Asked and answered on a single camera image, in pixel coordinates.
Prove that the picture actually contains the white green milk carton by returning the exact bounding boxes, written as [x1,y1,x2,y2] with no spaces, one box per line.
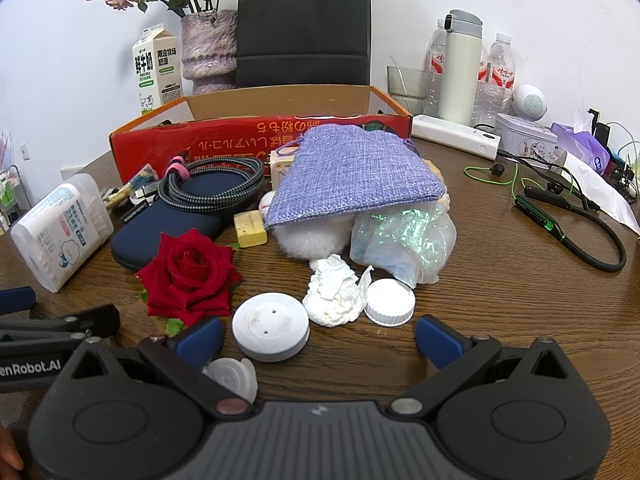
[131,23,182,117]

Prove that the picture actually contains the white thermos bottle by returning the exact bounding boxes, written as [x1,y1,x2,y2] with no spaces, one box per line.
[439,9,484,126]

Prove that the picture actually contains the white printed tin box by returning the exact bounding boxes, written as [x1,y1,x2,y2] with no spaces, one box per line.
[494,112,558,157]

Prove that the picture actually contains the iridescent plastic bag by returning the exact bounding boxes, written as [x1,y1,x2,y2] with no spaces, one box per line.
[349,195,458,288]

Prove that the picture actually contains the white tissue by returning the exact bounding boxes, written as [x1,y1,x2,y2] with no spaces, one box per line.
[302,254,376,328]

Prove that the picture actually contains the red cardboard box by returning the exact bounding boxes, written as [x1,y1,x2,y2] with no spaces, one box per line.
[109,85,414,186]

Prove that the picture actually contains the braided cable coil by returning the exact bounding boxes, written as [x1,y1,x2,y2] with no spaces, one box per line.
[157,156,266,211]

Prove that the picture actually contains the small white plastic cap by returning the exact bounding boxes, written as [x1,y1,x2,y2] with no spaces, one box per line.
[202,356,258,406]

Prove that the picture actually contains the small black gadget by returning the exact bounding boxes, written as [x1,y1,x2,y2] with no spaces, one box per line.
[102,186,161,221]

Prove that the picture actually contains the navy zip case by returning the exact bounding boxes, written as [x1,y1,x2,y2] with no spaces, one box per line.
[111,175,261,272]

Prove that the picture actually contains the white paper sheet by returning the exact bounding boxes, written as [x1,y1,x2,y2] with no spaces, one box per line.
[562,150,640,236]

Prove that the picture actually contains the white power bank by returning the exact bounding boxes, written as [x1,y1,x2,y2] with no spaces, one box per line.
[411,115,502,162]

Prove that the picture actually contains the yellow eraser block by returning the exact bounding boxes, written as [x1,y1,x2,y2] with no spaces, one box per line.
[233,210,267,248]

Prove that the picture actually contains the black green neckband headphones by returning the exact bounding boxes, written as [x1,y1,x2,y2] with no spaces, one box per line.
[464,160,628,273]

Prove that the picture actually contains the white ribbed jar lid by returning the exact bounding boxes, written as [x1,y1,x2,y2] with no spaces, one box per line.
[363,278,417,327]

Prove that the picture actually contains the clear desk organizer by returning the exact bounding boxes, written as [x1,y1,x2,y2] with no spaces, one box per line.
[0,132,33,233]

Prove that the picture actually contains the purple burlap pouch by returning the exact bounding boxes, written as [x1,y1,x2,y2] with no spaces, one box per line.
[264,124,447,230]

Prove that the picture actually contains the white translucent plastic box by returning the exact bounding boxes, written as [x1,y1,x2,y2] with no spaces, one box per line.
[10,173,115,293]

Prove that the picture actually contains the clear glass cup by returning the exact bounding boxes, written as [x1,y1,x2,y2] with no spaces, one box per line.
[386,65,433,115]

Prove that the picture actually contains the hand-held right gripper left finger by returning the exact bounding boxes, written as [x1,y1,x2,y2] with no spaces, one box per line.
[70,317,257,419]

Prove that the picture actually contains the white round disc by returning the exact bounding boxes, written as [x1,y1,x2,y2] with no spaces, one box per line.
[231,291,311,362]

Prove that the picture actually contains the red rose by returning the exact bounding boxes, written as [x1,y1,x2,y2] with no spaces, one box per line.
[135,229,243,338]

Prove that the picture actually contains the clear water bottle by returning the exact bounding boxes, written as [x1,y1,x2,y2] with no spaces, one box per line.
[425,19,451,116]
[475,33,516,128]

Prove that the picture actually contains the printed cream tube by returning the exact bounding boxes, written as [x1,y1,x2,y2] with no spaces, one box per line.
[120,165,160,198]

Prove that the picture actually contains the pink textured vase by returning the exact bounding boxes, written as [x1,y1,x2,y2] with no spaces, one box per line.
[180,9,240,96]

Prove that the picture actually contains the tangle of thin cables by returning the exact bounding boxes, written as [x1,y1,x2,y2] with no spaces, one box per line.
[607,140,640,196]

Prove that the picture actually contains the purple tissue pack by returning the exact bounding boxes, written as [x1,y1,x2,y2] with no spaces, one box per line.
[551,110,612,173]

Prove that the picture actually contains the wooden desktop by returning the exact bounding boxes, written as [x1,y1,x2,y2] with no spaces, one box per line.
[0,125,640,480]

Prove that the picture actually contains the person's left hand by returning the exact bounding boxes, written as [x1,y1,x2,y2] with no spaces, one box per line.
[0,422,25,472]

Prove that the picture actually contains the white round speaker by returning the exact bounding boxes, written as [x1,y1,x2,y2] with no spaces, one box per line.
[511,83,550,122]

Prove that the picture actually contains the black paper bag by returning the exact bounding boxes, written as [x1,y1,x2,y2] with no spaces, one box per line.
[235,0,372,88]

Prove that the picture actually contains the black charger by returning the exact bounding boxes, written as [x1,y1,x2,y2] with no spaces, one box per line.
[587,108,611,148]

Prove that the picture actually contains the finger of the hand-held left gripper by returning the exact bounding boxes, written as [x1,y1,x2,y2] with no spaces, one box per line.
[0,304,121,356]
[0,286,37,317]

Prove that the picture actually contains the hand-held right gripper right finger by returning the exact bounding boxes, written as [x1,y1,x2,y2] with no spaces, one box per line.
[389,315,570,419]

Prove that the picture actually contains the white plush toy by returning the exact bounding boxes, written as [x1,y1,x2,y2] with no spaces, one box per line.
[259,191,358,271]

